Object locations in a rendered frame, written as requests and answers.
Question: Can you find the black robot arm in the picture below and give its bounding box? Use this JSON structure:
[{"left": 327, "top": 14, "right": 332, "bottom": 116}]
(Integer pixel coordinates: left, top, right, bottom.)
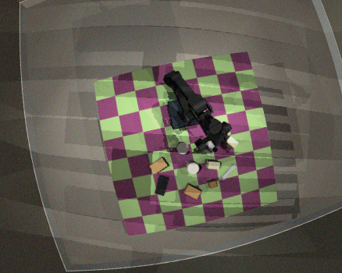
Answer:
[{"left": 163, "top": 70, "right": 226, "bottom": 146}]

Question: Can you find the glass french press with black knob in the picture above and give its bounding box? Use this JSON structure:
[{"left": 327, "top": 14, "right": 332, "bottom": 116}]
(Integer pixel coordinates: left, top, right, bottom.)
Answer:
[{"left": 202, "top": 142, "right": 218, "bottom": 154}]

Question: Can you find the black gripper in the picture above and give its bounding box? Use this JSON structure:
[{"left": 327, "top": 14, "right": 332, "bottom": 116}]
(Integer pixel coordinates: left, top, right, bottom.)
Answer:
[{"left": 195, "top": 122, "right": 232, "bottom": 153}]

